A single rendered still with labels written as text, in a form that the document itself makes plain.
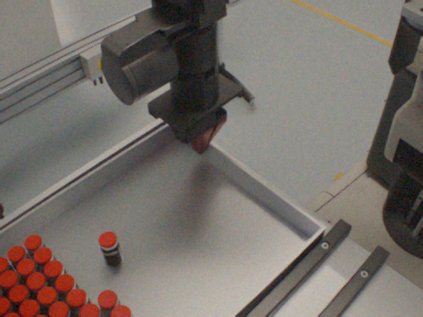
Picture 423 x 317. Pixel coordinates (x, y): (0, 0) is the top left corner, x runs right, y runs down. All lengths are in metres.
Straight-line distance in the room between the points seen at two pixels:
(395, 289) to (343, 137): 1.50
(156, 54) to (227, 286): 0.26
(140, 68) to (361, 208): 1.06
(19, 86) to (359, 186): 1.10
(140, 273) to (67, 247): 0.10
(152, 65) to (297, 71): 1.92
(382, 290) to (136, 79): 0.36
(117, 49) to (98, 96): 1.78
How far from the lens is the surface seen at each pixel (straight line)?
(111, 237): 0.50
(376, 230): 1.36
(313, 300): 0.52
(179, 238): 0.55
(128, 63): 0.43
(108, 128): 2.02
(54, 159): 1.95
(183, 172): 0.61
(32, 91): 1.48
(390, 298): 0.54
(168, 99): 0.54
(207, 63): 0.49
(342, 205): 1.38
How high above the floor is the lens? 1.34
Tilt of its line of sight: 47 degrees down
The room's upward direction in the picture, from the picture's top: straight up
